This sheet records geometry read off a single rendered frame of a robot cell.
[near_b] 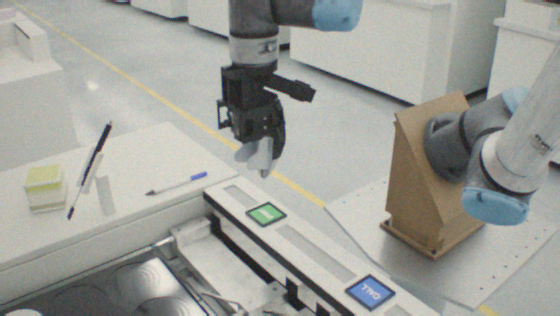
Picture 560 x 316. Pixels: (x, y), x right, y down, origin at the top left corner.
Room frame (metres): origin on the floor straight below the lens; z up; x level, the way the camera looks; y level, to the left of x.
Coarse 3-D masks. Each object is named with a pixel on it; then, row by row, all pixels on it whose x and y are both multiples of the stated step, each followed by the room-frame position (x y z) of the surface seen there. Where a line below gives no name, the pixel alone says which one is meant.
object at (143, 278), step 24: (120, 264) 0.63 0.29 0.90; (144, 264) 0.64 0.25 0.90; (72, 288) 0.57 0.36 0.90; (96, 288) 0.57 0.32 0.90; (120, 288) 0.57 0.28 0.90; (144, 288) 0.57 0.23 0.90; (168, 288) 0.58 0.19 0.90; (0, 312) 0.49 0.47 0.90; (48, 312) 0.50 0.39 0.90; (72, 312) 0.51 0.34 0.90; (96, 312) 0.51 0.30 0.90; (120, 312) 0.51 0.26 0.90; (144, 312) 0.52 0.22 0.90; (168, 312) 0.52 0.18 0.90; (192, 312) 0.52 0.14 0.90
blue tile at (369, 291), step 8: (368, 280) 0.53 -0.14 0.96; (352, 288) 0.51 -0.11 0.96; (360, 288) 0.51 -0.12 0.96; (368, 288) 0.51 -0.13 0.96; (376, 288) 0.51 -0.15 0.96; (384, 288) 0.51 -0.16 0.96; (360, 296) 0.50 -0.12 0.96; (368, 296) 0.50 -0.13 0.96; (376, 296) 0.49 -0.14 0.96; (384, 296) 0.49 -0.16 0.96; (368, 304) 0.48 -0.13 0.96
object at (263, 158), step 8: (264, 136) 0.68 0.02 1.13; (264, 144) 0.68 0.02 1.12; (272, 144) 0.68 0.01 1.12; (256, 152) 0.67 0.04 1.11; (264, 152) 0.68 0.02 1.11; (272, 152) 0.68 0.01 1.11; (248, 160) 0.66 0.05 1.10; (256, 160) 0.67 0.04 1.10; (264, 160) 0.68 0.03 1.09; (272, 160) 0.68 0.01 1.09; (248, 168) 0.66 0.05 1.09; (256, 168) 0.67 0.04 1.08; (264, 168) 0.68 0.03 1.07; (272, 168) 0.69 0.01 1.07; (264, 176) 0.70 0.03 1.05
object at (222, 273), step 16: (208, 240) 0.74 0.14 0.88; (192, 256) 0.69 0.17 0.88; (208, 256) 0.69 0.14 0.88; (224, 256) 0.69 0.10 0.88; (192, 272) 0.66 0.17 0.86; (208, 272) 0.64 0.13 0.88; (224, 272) 0.64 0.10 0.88; (240, 272) 0.64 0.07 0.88; (208, 288) 0.62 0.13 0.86; (224, 288) 0.60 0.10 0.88; (240, 288) 0.60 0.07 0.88; (256, 288) 0.60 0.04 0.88; (224, 304) 0.58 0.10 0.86; (288, 304) 0.56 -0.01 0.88
